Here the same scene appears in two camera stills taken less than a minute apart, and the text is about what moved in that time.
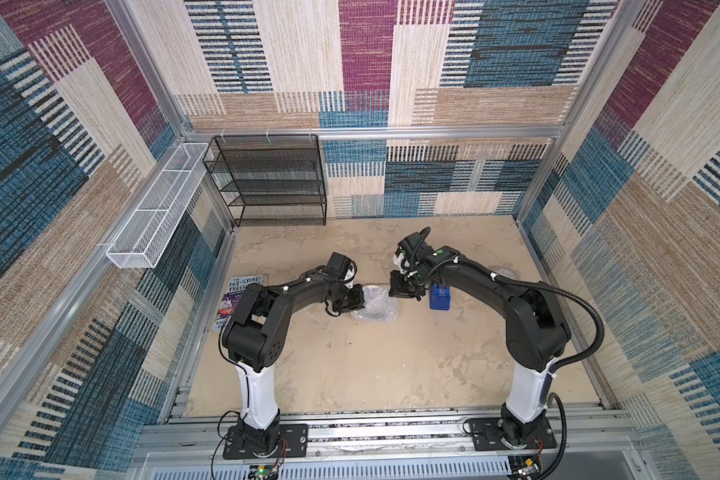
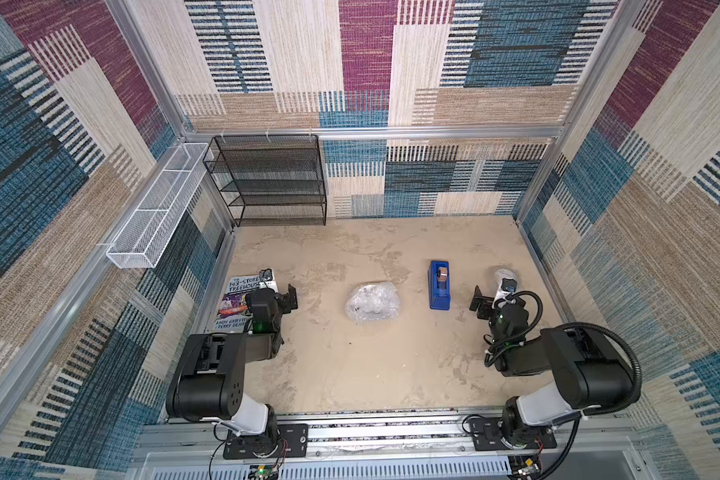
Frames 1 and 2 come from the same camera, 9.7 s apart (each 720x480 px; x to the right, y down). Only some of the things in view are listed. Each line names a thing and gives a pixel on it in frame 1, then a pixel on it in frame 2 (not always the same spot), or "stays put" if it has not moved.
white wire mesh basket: (142, 237) stays put
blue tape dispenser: (440, 297) stays put
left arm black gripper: (360, 301) to (288, 301)
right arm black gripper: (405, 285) to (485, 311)
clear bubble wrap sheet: (379, 305) stays put
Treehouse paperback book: (232, 296) stays put
